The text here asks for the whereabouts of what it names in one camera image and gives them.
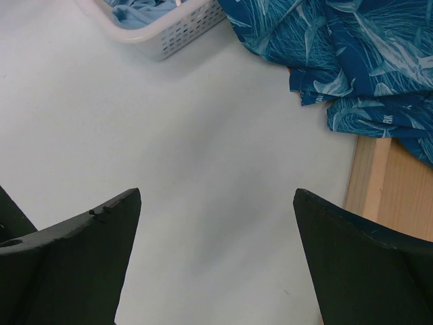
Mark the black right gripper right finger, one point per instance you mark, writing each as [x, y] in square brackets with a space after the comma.
[363, 272]

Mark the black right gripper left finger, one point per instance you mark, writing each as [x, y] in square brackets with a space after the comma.
[72, 272]

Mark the blue shark print shorts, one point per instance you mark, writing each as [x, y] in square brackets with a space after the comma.
[371, 60]

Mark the white plastic laundry basket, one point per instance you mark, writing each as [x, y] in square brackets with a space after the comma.
[167, 34]

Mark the light blue garment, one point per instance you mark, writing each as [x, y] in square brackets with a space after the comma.
[133, 15]

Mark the wooden rack base frame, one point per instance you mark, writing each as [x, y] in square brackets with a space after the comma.
[391, 187]

